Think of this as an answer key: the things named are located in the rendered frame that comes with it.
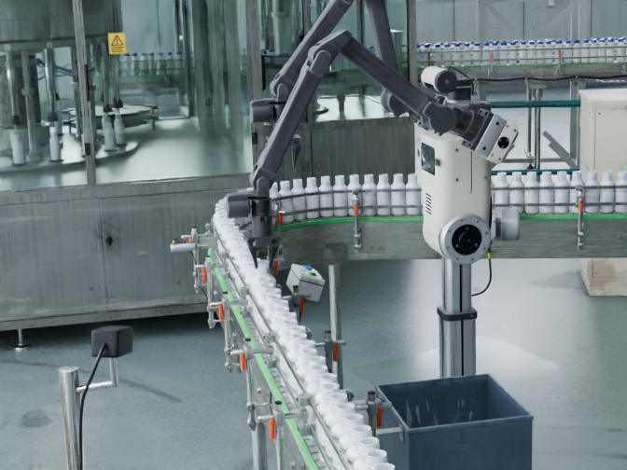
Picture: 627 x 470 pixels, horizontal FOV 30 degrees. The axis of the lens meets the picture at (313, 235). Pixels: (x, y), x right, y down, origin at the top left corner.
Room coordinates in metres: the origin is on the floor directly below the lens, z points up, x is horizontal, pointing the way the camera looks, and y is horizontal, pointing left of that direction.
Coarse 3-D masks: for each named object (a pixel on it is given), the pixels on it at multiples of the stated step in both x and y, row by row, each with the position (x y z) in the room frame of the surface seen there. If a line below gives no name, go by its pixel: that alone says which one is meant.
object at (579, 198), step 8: (352, 200) 4.63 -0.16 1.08; (576, 200) 4.53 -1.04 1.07; (584, 200) 4.52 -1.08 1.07; (280, 208) 4.51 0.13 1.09; (280, 216) 4.49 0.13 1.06; (280, 224) 4.49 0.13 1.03; (584, 224) 4.57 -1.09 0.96; (360, 232) 4.68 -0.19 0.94; (584, 232) 4.58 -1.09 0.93; (360, 240) 4.64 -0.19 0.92; (280, 248) 4.49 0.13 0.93; (360, 248) 4.63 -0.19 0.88; (280, 256) 4.49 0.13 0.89
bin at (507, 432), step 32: (384, 384) 2.87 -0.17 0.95; (416, 384) 2.89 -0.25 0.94; (448, 384) 2.90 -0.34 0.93; (480, 384) 2.92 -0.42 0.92; (384, 416) 2.78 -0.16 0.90; (416, 416) 2.89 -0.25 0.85; (448, 416) 2.90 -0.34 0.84; (480, 416) 2.92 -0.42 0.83; (512, 416) 2.74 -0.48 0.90; (384, 448) 2.79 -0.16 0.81; (416, 448) 2.57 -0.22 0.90; (448, 448) 2.58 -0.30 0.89; (480, 448) 2.60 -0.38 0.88; (512, 448) 2.62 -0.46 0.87
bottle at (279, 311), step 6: (276, 312) 2.86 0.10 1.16; (282, 312) 2.86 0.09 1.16; (276, 318) 2.86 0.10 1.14; (276, 324) 2.86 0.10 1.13; (282, 324) 2.85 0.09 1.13; (276, 330) 2.85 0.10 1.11; (276, 336) 2.85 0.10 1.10; (276, 348) 2.85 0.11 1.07; (276, 354) 2.85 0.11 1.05; (276, 360) 2.85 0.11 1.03
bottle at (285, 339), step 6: (288, 324) 2.74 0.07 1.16; (294, 324) 2.75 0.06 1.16; (288, 330) 2.74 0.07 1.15; (282, 336) 2.76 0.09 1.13; (288, 336) 2.74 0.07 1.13; (282, 342) 2.74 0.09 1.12; (288, 342) 2.73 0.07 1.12; (282, 360) 2.74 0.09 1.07; (282, 366) 2.74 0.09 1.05; (282, 384) 2.75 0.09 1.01
